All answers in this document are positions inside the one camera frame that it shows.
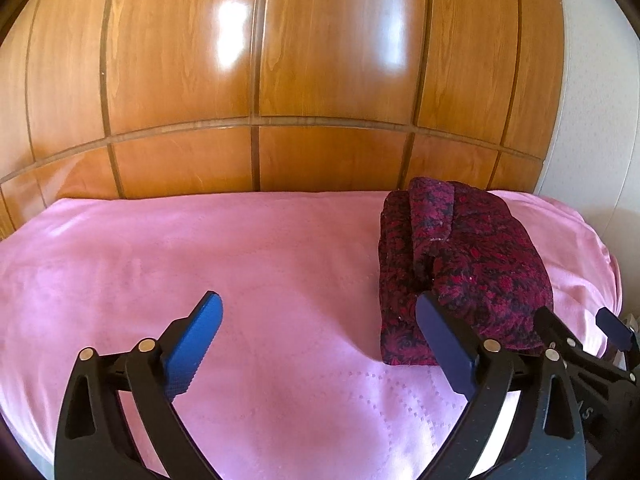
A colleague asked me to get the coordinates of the wooden panelled wardrobe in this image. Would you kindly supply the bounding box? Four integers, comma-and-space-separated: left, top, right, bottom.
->
1, 0, 564, 235

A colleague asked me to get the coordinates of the red floral knit sweater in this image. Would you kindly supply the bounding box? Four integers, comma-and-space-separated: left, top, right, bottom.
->
378, 177, 553, 365

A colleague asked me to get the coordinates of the pink bed cover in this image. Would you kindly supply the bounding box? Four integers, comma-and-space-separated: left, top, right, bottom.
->
0, 188, 624, 480

